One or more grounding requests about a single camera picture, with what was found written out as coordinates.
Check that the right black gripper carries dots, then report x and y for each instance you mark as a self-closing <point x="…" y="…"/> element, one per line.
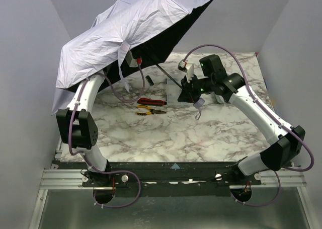
<point x="187" y="88"/>

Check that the clear plastic screw box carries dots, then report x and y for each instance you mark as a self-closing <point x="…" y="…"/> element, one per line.
<point x="172" y="93"/>

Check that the yellow handled pliers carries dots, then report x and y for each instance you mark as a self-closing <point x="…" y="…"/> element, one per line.
<point x="150" y="111"/>

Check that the mint green umbrella case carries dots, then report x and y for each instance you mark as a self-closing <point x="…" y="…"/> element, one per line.
<point x="220" y="99"/>

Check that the purple umbrella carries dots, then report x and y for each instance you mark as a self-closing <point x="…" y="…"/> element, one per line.
<point x="143" y="28"/>

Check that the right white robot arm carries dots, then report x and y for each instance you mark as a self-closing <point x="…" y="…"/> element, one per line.
<point x="283" y="138"/>

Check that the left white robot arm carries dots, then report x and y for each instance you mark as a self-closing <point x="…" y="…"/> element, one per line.
<point x="78" y="129"/>

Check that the red black utility knife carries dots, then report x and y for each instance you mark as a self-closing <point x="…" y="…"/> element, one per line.
<point x="151" y="102"/>

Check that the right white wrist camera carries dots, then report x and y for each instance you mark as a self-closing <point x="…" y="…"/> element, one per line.
<point x="187" y="68"/>

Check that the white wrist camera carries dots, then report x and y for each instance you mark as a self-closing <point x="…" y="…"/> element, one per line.
<point x="187" y="68"/>
<point x="131" y="61"/>

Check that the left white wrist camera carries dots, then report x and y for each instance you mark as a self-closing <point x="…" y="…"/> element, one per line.
<point x="131" y="61"/>

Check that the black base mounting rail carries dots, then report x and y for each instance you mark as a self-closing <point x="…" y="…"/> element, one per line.
<point x="161" y="179"/>

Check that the aluminium extrusion frame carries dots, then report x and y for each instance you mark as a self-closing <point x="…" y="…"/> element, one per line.
<point x="73" y="179"/>

